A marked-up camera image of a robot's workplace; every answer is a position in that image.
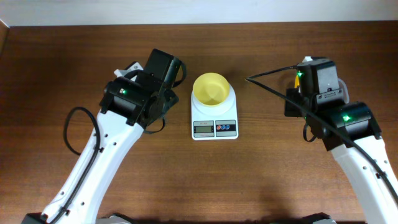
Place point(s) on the yellow plastic bowl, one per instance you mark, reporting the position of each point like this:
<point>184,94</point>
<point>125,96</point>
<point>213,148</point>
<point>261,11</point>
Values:
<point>211,89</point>

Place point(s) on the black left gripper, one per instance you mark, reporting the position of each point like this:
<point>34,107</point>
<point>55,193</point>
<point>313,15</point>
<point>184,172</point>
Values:
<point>168,99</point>

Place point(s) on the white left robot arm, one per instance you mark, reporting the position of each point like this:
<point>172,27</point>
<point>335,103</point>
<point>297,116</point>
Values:
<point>79,200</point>

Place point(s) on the clear plastic bean container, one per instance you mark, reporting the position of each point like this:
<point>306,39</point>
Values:
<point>343,86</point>

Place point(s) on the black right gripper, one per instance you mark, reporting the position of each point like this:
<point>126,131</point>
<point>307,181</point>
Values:
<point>290,94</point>

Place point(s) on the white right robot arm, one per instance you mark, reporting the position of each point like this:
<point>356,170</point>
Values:
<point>349,131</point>

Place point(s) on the white digital kitchen scale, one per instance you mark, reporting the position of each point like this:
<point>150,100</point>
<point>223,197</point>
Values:
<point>215,122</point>

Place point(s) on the yellow plastic scoop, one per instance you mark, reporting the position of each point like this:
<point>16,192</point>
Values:
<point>297,81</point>

